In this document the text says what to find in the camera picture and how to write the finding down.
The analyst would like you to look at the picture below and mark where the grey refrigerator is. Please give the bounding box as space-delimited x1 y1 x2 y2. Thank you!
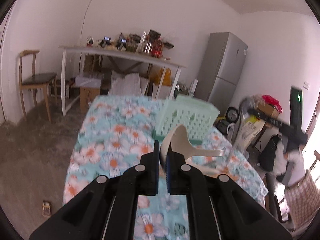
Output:
194 32 248 115

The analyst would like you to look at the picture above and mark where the black rice cooker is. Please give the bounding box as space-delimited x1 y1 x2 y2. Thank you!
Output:
215 107 240 135

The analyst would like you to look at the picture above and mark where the white long side table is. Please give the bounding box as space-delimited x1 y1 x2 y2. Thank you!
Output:
59 46 185 116

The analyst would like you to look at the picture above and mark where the white plastic ladle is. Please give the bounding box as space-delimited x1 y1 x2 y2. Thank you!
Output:
159 125 225 169

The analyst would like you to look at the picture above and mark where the white gloved right hand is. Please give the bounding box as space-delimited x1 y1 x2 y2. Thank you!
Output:
272 141 306 187

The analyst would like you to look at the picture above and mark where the wooden chair dark seat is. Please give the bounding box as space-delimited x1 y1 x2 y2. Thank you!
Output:
18 50 57 122

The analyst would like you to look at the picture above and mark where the brown cardboard box under table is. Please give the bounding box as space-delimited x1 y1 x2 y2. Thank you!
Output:
80 87 100 113

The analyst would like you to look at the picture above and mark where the yellow plastic bag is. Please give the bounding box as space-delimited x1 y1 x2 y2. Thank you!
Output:
152 68 171 87

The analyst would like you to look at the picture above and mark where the white rice sack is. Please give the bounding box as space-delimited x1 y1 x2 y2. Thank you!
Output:
235 115 265 152

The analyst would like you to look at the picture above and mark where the floral blue tablecloth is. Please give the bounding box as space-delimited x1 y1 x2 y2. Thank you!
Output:
63 96 268 239

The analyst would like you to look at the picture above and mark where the mint green utensil basket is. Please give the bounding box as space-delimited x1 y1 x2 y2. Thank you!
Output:
152 94 220 145

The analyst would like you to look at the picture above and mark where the cardboard box with red bag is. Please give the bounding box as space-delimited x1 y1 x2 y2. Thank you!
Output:
254 95 283 118

